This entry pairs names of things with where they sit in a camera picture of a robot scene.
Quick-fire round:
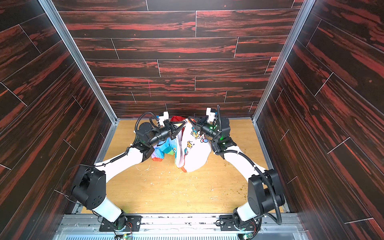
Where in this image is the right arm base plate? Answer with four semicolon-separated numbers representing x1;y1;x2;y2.
216;214;259;232

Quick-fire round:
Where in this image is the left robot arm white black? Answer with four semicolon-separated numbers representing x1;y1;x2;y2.
71;120;186;231

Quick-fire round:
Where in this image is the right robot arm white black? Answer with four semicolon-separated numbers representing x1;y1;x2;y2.
188;116;285;228

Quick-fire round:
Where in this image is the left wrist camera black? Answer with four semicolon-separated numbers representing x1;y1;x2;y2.
158;112;169;127

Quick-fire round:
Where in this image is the white orange kids jacket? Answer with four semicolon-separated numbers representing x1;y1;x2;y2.
151;116;211;173

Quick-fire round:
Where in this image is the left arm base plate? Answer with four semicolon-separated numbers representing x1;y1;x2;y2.
99;215;142;232

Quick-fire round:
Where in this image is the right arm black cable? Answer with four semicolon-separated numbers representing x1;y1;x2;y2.
211;104;283;226

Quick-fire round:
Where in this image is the aluminium front rail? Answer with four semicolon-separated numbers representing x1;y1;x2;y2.
53;213;310;240

